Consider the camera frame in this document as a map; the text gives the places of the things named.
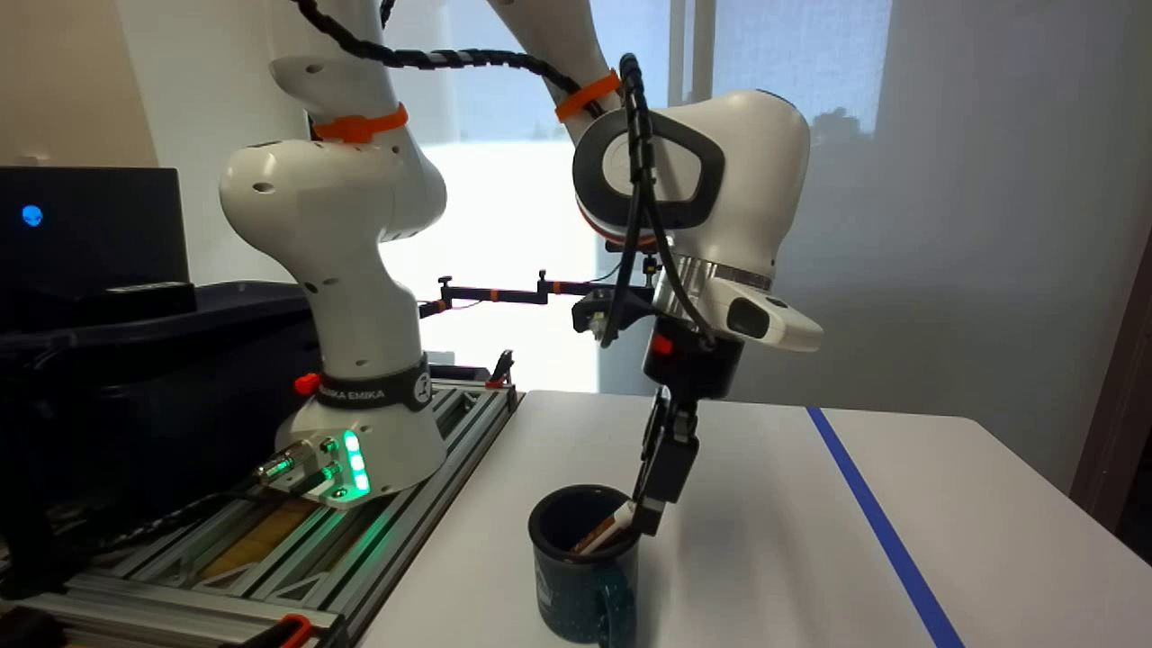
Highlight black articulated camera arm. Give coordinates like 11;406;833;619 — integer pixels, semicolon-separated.
413;271;627;325

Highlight orange dry erase marker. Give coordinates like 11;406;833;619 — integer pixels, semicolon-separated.
567;501;639;566

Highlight orange cable strap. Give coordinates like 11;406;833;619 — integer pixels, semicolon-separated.
551;68;627;126
307;102;413;147

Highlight aluminium profile frame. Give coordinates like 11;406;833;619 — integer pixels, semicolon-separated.
0;357;529;648

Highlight black cabinet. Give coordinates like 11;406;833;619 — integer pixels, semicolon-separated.
0;279;325;596

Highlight blue tape strip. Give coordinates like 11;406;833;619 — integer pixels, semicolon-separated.
803;404;967;648

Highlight black red clamp lever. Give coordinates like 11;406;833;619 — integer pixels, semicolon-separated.
481;345;517;393

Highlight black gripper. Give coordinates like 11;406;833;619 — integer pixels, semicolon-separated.
628;318;747;537

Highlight red frame clamp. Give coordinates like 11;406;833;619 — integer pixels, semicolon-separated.
269;608;321;648

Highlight dark teal mug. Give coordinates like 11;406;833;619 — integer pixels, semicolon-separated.
524;481;646;648

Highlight bright window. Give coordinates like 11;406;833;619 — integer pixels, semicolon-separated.
380;0;897;400

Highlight black corrugated cable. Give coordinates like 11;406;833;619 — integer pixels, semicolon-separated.
292;0;723;351

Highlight black monitor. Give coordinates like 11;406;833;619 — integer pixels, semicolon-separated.
0;160;197;320

